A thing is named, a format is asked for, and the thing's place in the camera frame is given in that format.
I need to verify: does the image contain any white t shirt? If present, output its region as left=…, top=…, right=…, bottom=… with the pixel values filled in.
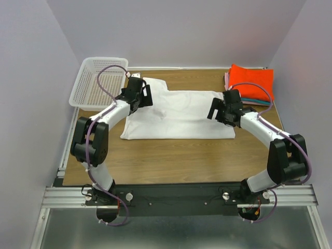
left=120, top=77, right=236, bottom=140

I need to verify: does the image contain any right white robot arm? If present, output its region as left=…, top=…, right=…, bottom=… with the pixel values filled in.
left=207, top=89, right=312, bottom=203

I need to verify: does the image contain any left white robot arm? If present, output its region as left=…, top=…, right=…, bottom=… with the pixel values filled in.
left=70, top=76, right=153, bottom=205

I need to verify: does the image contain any teal folded t shirt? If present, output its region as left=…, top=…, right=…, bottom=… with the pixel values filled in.
left=241, top=98, right=271, bottom=106

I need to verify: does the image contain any orange folded t shirt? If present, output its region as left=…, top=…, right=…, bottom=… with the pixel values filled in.
left=228, top=64, right=274, bottom=102

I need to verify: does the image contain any white plastic laundry basket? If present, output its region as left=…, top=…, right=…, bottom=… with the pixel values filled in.
left=69, top=57, right=128, bottom=111

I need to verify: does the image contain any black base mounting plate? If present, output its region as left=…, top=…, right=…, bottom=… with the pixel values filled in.
left=86, top=182, right=270, bottom=217

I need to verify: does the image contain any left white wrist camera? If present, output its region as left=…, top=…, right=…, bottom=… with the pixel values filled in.
left=126, top=72, right=141, bottom=78

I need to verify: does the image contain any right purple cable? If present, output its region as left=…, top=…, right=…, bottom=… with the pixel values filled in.
left=228, top=82, right=312, bottom=224

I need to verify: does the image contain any purple cable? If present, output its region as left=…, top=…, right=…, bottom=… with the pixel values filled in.
left=84, top=65, right=130, bottom=227
left=228, top=82, right=312, bottom=224

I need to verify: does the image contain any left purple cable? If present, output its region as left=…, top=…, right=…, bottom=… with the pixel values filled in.
left=84, top=65, right=130, bottom=227

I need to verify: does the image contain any left aluminium side rail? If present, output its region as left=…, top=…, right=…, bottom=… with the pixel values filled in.
left=57, top=107, right=79, bottom=178

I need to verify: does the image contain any aluminium frame rail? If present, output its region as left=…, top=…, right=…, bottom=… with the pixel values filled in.
left=41, top=185, right=318, bottom=209

